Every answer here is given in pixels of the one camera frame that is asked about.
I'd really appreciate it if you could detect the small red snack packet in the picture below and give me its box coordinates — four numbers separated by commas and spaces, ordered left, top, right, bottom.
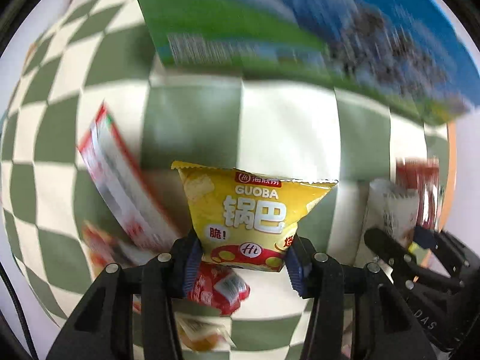
187, 262, 251, 315

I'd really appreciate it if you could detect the white cookie snack packet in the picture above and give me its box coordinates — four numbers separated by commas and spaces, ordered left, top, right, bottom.
354, 179, 419, 267

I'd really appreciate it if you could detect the yellow guoba snack bag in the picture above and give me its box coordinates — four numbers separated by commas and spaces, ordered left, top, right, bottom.
171, 161, 337, 272

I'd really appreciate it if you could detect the red white long snack packet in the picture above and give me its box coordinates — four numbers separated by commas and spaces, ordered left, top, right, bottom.
77, 104, 181, 252

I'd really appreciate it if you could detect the white chocolate stick box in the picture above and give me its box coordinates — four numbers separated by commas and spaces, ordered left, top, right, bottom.
174, 312, 236, 353

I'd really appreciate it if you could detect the dark red jerky packet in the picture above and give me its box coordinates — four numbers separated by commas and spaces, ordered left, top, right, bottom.
395, 157, 440, 230

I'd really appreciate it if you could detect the orange panda snack bag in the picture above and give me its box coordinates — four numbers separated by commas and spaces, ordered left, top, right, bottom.
79, 220, 159, 271

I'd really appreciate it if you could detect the green white checkered mat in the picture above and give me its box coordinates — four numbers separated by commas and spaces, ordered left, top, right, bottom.
1, 0, 451, 357

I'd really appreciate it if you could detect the blue milk cardboard box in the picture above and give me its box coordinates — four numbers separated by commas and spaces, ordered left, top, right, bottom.
137, 0, 479, 125

